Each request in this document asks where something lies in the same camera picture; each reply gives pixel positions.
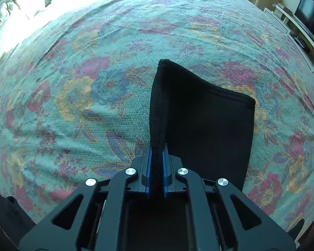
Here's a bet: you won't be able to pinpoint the black television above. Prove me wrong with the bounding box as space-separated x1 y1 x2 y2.
294 0 314 31

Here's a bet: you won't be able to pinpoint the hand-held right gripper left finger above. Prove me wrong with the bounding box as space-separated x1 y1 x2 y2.
18 144 153 251

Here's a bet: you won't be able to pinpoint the white pillow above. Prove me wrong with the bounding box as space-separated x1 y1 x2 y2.
5 0 46 21

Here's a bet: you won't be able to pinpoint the white television stand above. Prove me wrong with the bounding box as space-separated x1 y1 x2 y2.
264 3 314 80

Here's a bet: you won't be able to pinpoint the floral bedspread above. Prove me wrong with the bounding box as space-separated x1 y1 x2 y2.
0 0 314 241

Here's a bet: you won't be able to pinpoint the cream tufted headboard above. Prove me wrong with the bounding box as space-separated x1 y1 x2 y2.
0 0 24 66

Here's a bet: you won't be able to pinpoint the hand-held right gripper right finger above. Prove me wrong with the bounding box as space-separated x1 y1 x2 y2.
162 142 296 251

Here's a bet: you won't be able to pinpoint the black pants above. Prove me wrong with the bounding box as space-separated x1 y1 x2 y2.
149 59 256 199

